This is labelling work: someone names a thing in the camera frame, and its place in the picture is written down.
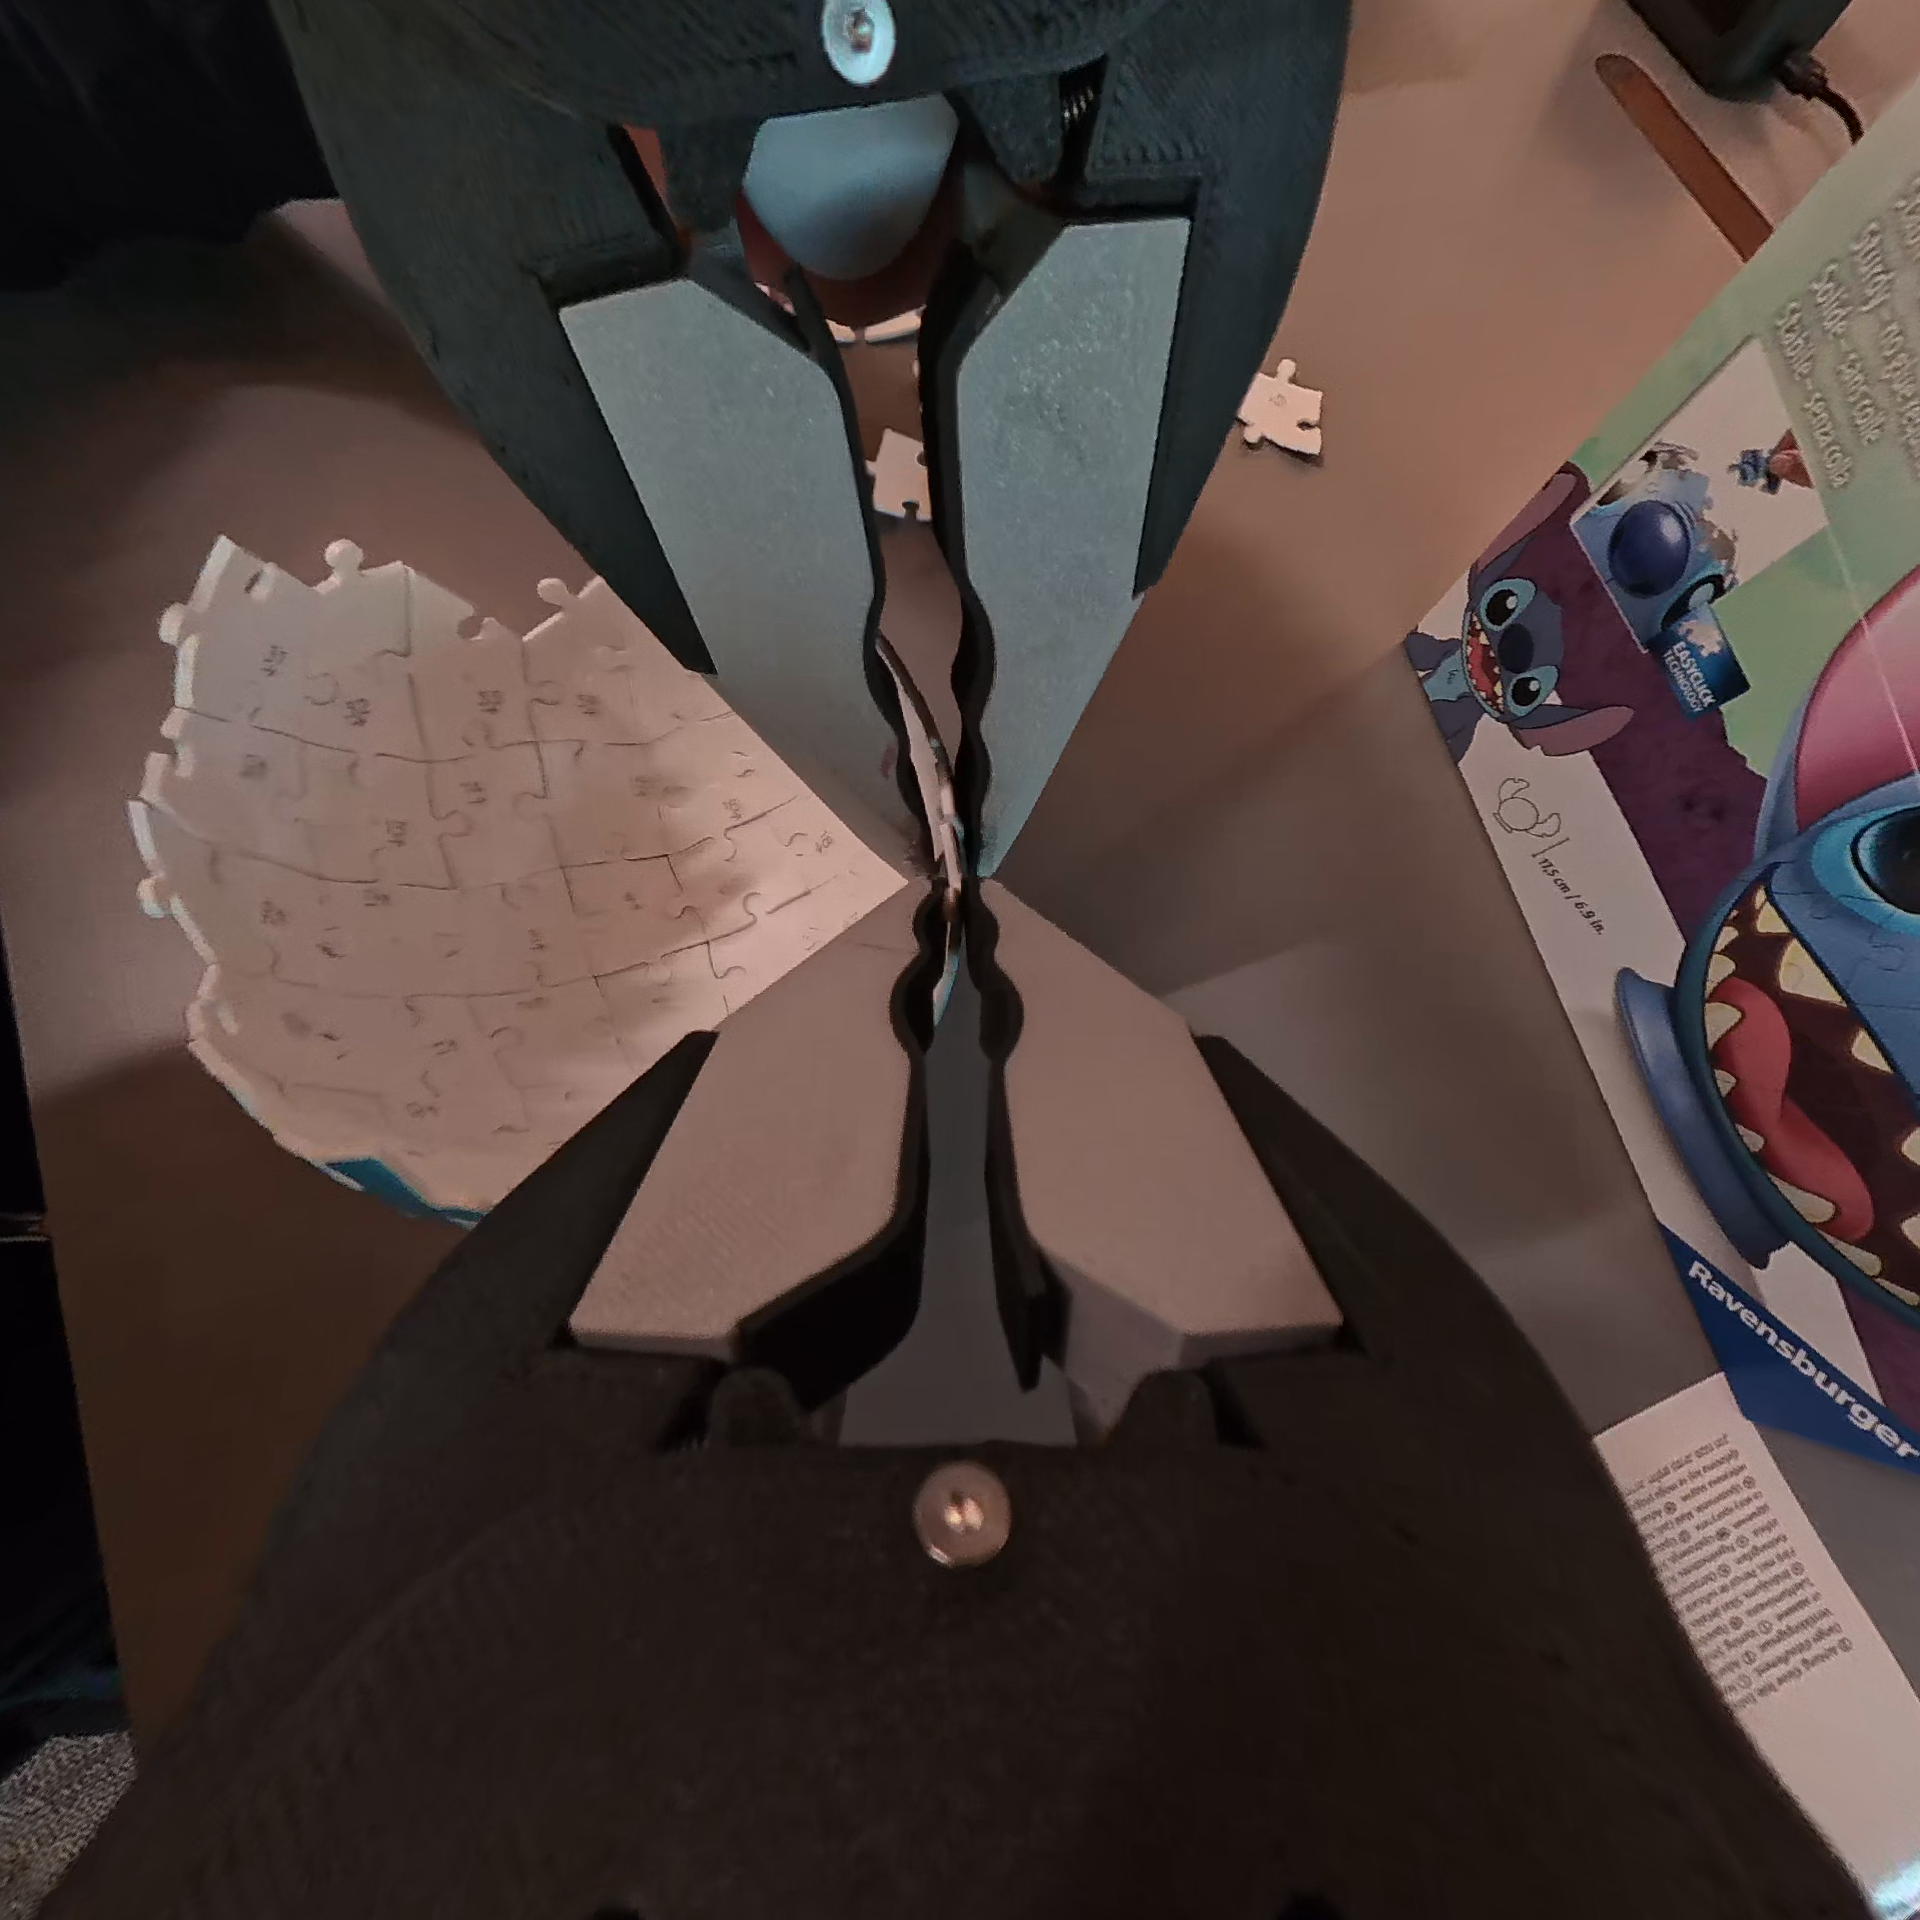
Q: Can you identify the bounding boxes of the black cable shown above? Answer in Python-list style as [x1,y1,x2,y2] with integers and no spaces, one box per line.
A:
[1789,53,1873,146]

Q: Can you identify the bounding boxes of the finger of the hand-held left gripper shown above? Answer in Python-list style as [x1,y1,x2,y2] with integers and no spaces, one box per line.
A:
[913,209,1195,886]
[559,265,923,877]

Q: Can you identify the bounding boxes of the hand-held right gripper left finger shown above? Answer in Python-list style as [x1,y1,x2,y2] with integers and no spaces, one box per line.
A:
[565,877,963,1408]

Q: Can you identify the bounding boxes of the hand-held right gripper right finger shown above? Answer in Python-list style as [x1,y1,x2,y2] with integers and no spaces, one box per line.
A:
[969,877,1348,1445]

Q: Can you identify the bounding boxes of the half-built puzzle ball shell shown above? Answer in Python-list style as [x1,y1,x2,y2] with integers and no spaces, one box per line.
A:
[135,539,918,1225]

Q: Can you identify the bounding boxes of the dark device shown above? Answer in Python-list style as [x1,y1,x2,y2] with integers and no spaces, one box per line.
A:
[1630,0,1864,103]

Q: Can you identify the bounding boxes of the brown wooden stick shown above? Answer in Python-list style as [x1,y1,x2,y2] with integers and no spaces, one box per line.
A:
[1596,53,1778,263]

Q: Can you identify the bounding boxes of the printed cardboard puzzle box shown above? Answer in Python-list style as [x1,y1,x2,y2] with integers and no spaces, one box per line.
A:
[1404,92,1920,1917]

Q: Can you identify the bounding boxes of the curved puzzle piece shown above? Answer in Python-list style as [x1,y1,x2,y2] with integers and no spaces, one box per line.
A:
[876,639,969,1037]

